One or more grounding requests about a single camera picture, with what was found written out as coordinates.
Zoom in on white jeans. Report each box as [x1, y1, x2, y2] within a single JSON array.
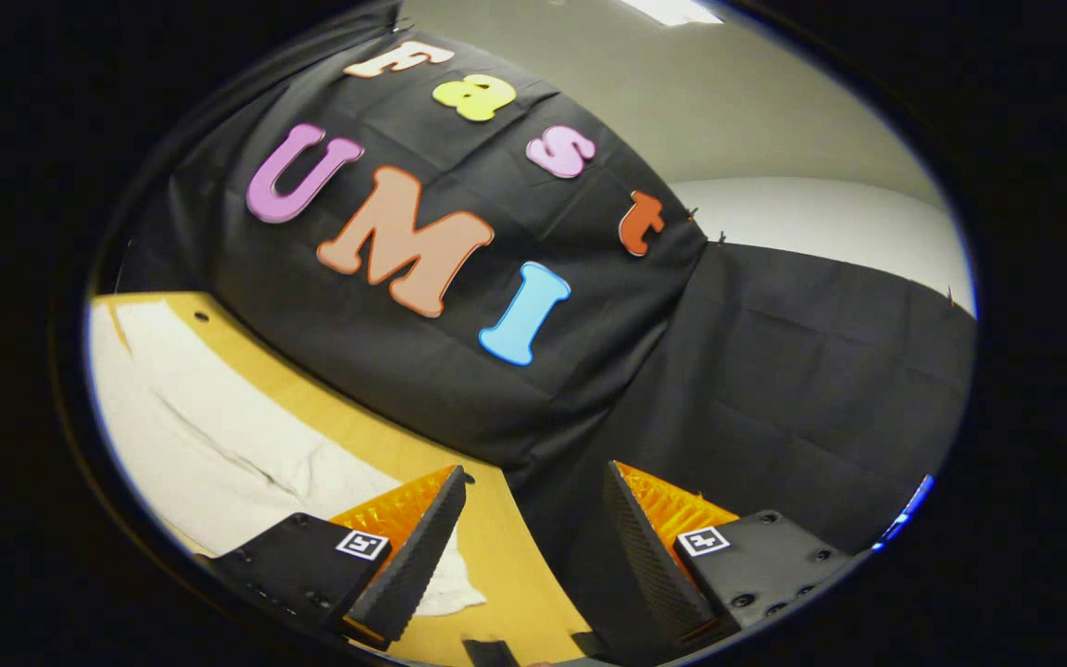
[[87, 299, 488, 618]]

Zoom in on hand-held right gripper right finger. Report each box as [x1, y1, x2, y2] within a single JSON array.
[[603, 459, 869, 647]]

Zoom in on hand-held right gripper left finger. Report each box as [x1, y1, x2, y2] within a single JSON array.
[[195, 463, 470, 651]]

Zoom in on black backdrop cloth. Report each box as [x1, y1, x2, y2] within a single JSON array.
[[112, 0, 977, 664]]

